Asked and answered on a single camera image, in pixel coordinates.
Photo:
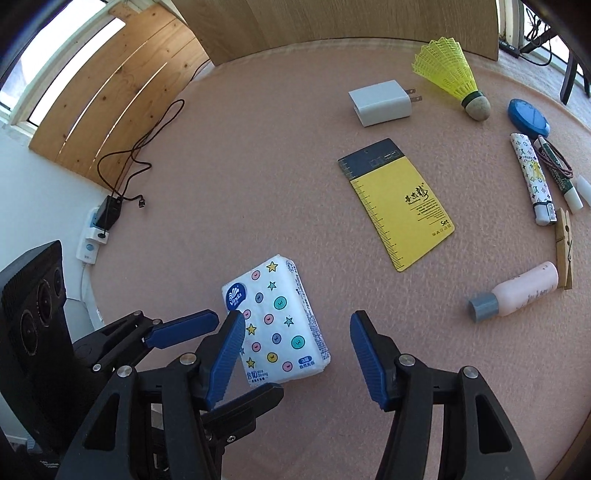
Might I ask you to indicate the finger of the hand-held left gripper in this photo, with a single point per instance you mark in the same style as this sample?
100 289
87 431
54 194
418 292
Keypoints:
184 325
249 401

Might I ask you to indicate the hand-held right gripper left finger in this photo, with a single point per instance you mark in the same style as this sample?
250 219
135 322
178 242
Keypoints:
226 355

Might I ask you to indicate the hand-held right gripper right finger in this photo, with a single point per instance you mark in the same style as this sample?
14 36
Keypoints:
367 360

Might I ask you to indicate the star print tissue pack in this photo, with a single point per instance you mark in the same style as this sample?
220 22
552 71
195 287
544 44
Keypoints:
277 314

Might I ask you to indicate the yellow ruler card package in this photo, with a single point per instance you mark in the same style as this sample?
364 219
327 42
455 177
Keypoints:
406 221

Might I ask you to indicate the pink bottle grey cap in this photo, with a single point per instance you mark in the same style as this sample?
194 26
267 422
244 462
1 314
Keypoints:
521 288

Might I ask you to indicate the wooden clothespin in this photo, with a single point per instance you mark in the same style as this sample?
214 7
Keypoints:
563 249

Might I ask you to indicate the patterned white lighter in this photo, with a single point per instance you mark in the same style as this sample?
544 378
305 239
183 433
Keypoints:
531 180

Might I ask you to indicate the white wall charger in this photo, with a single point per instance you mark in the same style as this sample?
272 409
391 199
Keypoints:
378 104

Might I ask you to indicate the green white lip balm tube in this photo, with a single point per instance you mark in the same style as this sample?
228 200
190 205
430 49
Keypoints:
554 168

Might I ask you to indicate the small white cap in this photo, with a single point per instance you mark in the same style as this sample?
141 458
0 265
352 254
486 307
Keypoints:
584 187

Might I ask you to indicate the blue round container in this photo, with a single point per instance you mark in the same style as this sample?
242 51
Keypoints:
526 115

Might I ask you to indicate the white power strip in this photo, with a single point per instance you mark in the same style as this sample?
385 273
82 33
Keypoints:
87 251

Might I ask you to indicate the black power adapter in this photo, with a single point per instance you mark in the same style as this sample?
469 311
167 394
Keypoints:
108 212

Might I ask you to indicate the slatted pine board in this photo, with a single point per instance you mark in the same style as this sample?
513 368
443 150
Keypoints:
115 92

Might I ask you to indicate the white framed bay window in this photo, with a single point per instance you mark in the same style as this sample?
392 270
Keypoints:
69 55

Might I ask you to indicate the yellow plastic shuttlecock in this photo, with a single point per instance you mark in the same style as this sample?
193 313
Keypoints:
445 69

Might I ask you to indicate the checkered grey cloth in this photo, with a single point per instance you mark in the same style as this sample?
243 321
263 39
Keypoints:
531 78

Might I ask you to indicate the smooth light wooden panel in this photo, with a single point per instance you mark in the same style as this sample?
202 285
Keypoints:
323 23

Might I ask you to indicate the black tripod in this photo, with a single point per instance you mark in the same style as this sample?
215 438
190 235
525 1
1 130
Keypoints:
568 83

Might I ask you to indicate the black power strip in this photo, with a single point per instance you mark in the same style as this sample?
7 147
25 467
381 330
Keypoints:
508 47

